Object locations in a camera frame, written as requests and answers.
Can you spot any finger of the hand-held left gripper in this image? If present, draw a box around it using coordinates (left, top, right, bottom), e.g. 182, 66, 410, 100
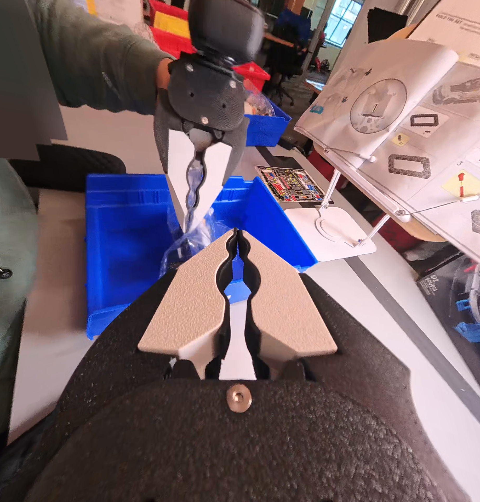
191, 142, 233, 232
167, 129, 197, 233

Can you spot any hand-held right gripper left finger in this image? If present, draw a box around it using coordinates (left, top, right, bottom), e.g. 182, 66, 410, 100
137, 228, 238, 380

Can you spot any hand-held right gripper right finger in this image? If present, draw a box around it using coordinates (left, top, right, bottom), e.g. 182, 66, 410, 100
239, 231, 339, 380

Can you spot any blue plastic bin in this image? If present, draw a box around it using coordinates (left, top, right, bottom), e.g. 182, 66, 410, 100
244, 98, 292, 147
85, 174, 317, 340

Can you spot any small clear plastic bag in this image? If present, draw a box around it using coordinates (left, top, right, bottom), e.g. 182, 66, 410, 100
159, 157, 229, 277

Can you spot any holographic sticker sheet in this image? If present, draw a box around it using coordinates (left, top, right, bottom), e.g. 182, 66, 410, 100
256, 166, 332, 204

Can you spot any lego instruction booklet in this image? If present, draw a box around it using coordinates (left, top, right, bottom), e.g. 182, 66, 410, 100
294, 39, 480, 271

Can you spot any person's left forearm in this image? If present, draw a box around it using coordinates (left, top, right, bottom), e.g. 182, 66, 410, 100
26, 0, 172, 116

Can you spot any pile of clear lego bags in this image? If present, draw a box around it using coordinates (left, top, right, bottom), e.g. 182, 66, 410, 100
244, 80, 277, 117

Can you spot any lego set box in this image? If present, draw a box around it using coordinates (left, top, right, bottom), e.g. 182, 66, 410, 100
416, 255, 480, 393

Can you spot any person's left hand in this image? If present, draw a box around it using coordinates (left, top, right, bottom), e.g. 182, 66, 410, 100
156, 58, 175, 93

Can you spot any red plastic bin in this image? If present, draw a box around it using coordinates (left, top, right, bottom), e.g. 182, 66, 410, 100
148, 0, 271, 92

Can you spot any yellow plastic bin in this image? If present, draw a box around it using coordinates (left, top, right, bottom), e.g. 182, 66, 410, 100
154, 12, 191, 39

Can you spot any white book stand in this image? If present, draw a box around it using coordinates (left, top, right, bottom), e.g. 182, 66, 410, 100
283, 145, 480, 263

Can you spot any black mesh armrest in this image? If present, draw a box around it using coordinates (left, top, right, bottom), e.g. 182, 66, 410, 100
9, 144, 127, 193

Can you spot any person's green sweatshirt torso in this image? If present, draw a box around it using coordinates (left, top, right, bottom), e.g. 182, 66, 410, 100
0, 157, 38, 444

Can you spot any printed instruction sheet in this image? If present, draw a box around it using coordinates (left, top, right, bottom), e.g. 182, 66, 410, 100
409, 0, 480, 67

